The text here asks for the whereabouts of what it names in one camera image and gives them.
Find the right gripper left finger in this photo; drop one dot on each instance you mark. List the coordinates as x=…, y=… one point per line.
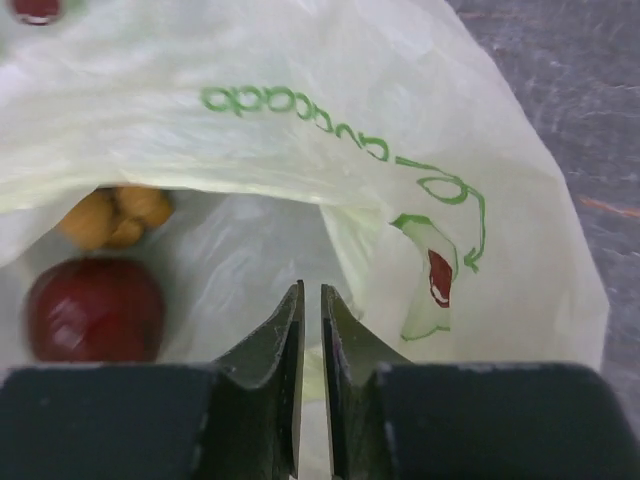
x=237, y=417

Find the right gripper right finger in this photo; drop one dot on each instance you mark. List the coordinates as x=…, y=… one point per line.
x=390, y=418

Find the dark red fake apple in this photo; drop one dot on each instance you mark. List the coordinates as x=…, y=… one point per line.
x=95, y=309

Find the pale green plastic bag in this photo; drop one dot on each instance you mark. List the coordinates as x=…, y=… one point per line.
x=372, y=145

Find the brown fake walnut cluster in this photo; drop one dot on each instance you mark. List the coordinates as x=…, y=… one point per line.
x=115, y=217

